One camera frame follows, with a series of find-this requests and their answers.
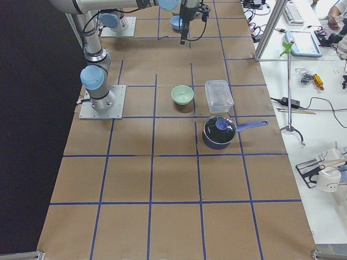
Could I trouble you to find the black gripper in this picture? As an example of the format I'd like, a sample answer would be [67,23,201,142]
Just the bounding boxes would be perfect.
[179,5,196,45]

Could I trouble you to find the green bowl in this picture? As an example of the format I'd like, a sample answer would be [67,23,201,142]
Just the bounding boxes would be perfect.
[171,85,194,106]

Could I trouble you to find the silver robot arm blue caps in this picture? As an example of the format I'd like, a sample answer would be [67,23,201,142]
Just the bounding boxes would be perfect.
[51,1,210,111]

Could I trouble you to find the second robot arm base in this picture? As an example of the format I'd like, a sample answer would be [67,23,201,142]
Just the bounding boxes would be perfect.
[100,12,128,31]

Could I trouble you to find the blue bowl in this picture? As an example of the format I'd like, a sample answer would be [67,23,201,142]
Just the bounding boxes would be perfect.
[170,15,183,31]

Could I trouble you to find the person hand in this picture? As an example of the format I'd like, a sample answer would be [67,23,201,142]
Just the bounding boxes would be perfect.
[327,14,339,30]

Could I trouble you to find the clear plastic container with lid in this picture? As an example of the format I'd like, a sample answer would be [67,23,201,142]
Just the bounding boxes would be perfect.
[205,80,234,114]

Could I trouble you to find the blue saucepan with glass lid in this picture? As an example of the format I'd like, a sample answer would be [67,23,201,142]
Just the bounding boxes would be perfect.
[202,115,268,150]

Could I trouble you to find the metal stand with green clip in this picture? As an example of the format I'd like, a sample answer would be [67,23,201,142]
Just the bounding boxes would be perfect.
[280,40,306,146]

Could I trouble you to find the white keyboard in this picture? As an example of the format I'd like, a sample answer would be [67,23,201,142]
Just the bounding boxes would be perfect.
[283,1,304,26]

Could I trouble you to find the blue framed tablet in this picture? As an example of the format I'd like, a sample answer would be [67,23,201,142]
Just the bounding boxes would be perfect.
[285,30,322,57]

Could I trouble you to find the wooden chopsticks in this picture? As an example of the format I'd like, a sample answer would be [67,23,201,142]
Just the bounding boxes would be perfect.
[276,108,316,115]

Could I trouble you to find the white mug with face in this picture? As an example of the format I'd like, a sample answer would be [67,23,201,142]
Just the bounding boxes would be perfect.
[316,167,341,192]

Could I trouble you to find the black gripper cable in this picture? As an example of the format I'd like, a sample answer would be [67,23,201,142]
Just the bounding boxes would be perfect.
[187,0,212,42]

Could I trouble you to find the grey rear base plate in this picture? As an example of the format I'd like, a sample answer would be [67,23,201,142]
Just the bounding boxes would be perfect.
[101,16,136,38]

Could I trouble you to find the aluminium frame post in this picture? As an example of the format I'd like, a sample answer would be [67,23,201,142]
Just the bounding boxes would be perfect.
[254,0,286,61]

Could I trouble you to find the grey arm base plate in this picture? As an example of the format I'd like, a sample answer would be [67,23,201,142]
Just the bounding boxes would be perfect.
[79,85,127,120]

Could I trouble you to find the black power adapter with cable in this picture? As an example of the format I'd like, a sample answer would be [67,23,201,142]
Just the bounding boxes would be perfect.
[270,97,346,128]

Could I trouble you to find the black wire rack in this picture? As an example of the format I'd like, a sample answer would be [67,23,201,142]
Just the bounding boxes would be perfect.
[295,159,320,189]

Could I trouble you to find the white cup with handle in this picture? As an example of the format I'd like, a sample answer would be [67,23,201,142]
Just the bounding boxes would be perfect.
[316,148,345,165]

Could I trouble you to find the aluminium bracket bottom right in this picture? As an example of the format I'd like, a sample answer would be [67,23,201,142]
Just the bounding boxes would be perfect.
[311,250,347,260]

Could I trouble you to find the aluminium bracket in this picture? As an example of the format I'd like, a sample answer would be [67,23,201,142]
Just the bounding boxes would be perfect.
[0,251,45,260]
[311,250,347,260]

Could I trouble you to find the aluminium bracket bottom left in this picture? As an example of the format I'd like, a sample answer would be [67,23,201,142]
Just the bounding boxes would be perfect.
[0,251,45,260]

